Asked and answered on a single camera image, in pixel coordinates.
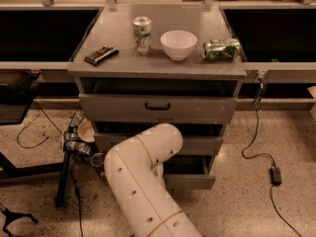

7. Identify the white bowl on floor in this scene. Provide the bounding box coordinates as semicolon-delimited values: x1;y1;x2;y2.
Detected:
78;119;95;143

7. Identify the grey drawer cabinet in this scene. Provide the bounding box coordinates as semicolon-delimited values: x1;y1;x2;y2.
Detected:
67;3;249;183

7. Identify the clear plastic cup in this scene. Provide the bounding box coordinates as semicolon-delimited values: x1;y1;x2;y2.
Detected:
90;152;105;167

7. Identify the black stand with tray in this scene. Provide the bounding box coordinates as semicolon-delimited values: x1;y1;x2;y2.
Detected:
0;70;70;207

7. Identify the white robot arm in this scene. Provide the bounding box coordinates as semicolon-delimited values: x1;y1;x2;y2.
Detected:
104;123;202;237

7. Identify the green soda can lying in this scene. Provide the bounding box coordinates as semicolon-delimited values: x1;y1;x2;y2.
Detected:
202;39;240;61

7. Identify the black tripod leg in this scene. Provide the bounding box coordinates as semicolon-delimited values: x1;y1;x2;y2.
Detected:
0;203;39;237

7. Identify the thin black floor cable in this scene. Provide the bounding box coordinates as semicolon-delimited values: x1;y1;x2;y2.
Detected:
16;99;85;237

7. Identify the black power adapter with cable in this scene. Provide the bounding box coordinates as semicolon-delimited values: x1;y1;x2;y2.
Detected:
241;78;303;237

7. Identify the grey bottom drawer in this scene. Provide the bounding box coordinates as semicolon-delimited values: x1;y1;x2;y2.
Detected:
100;155;216;191

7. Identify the grey top drawer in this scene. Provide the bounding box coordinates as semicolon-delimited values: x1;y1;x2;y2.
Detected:
79;94;237;124

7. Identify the crumpled chip bag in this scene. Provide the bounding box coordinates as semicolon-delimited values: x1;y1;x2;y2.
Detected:
62;111;95;157

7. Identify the upright white soda can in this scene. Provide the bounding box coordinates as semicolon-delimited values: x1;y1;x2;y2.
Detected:
132;16;151;55

